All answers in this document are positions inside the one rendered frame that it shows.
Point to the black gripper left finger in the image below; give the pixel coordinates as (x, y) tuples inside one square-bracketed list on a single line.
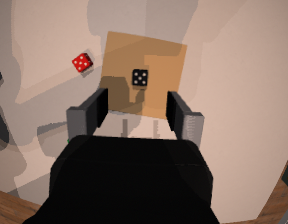
[(85, 119)]

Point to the black die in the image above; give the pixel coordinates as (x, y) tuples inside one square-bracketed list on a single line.
[(140, 77)]

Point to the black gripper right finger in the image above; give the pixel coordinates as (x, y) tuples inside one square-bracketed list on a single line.
[(186, 124)]

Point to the orange flat mat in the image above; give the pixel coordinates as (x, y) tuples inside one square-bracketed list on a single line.
[(164, 61)]

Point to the red die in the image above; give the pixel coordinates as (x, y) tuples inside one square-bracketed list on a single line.
[(82, 62)]

